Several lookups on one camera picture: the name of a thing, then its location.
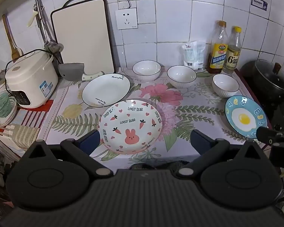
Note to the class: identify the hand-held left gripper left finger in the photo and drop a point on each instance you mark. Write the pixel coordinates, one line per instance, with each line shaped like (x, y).
(91, 141)

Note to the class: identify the white plate with black rim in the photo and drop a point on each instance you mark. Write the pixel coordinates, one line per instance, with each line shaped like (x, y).
(106, 89)

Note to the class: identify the floral tablecloth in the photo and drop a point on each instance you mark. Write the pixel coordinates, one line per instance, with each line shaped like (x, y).
(194, 108)

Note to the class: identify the metal ladle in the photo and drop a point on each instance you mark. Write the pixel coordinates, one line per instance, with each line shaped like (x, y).
(49, 45)

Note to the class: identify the green plastic basket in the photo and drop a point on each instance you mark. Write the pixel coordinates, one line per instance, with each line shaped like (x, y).
(1, 105)

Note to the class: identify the black wok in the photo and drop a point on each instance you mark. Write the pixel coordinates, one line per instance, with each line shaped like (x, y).
(255, 85)

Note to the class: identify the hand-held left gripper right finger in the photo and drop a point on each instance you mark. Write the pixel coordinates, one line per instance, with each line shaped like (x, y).
(200, 141)

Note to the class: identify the wall sticker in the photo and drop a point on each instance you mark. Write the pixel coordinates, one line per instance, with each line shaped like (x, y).
(259, 4)

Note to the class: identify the black gas stove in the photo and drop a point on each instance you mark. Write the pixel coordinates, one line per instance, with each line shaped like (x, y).
(279, 115)

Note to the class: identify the blue fried egg plate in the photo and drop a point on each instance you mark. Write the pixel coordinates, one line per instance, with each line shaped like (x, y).
(243, 118)

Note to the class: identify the white ribbed bowl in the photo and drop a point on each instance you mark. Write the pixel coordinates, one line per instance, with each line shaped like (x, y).
(224, 84)
(146, 69)
(181, 75)

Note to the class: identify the cream rice cooker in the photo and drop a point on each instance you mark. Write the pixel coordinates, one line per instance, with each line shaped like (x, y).
(30, 80)

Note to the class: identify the pink bunny print plate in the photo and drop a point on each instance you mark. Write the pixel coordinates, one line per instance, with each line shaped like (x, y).
(132, 123)

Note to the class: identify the glass wok lid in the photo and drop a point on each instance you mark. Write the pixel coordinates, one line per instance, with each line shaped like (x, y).
(272, 75)

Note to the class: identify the white dish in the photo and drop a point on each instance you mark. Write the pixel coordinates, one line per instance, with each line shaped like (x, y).
(10, 115)

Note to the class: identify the cooking oil bottle yellow label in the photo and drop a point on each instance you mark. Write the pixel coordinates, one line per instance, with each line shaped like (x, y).
(216, 56)

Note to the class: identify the cream cutting board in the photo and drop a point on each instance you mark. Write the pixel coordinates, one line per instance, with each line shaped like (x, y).
(82, 33)

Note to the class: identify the clear vinegar bottle yellow cap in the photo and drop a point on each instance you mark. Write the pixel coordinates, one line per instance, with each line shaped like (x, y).
(232, 59)

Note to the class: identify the wooden spatula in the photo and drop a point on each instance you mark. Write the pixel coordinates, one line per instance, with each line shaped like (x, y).
(11, 42)

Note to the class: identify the white wall socket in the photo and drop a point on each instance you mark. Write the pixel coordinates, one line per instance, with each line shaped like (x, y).
(126, 18)

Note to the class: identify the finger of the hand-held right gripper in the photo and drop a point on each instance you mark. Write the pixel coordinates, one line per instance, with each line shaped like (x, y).
(265, 134)

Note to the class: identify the striped cloth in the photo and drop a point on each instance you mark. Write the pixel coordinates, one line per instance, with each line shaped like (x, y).
(30, 120)

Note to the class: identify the white salt bag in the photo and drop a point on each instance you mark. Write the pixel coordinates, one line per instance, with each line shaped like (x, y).
(193, 56)

